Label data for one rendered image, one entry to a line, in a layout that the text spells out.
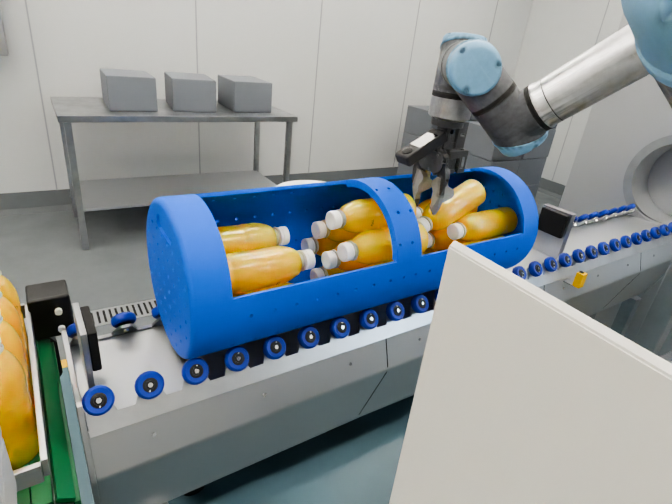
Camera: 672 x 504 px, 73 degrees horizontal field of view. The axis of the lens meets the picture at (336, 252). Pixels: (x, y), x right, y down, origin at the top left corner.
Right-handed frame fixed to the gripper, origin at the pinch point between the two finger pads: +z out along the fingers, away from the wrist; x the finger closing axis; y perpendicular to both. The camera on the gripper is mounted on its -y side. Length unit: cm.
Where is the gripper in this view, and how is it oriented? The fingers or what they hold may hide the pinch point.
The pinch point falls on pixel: (423, 205)
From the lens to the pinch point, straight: 110.1
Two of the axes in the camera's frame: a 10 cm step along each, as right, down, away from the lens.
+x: -5.5, -4.2, 7.3
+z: -1.1, 9.0, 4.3
